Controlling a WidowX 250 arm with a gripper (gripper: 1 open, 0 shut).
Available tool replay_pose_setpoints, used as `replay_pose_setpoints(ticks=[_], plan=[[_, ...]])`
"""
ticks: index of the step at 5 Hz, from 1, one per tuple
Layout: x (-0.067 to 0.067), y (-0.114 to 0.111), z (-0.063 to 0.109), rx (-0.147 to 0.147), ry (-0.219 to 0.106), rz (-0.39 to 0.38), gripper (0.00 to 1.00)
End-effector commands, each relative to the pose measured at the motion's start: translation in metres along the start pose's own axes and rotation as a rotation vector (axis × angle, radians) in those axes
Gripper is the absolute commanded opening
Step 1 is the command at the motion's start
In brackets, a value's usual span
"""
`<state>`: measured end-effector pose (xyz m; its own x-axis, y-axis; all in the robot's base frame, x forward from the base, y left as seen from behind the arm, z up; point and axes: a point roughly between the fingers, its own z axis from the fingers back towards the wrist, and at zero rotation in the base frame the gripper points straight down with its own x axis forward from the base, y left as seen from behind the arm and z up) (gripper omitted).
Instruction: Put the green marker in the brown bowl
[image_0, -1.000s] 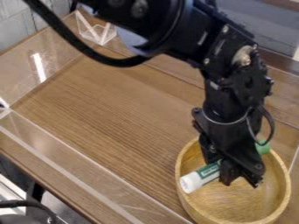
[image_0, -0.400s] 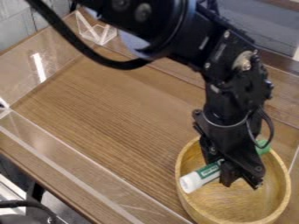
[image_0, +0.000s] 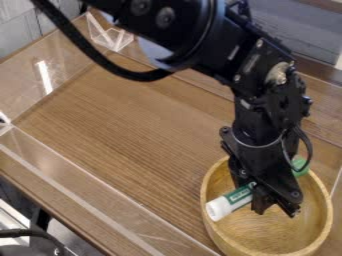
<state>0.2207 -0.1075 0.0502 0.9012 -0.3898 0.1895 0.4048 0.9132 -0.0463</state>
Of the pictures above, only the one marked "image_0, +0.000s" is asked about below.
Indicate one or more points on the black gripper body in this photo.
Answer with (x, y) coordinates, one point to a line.
(269, 162)

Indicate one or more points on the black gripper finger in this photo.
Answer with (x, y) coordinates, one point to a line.
(239, 175)
(263, 199)

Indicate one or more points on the green and white marker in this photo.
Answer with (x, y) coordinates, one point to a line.
(220, 198)

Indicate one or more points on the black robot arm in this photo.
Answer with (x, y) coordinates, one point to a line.
(208, 35)

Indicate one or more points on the brown wooden bowl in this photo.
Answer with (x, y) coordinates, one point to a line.
(247, 234)

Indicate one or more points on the clear acrylic front wall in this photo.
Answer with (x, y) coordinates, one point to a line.
(114, 222)

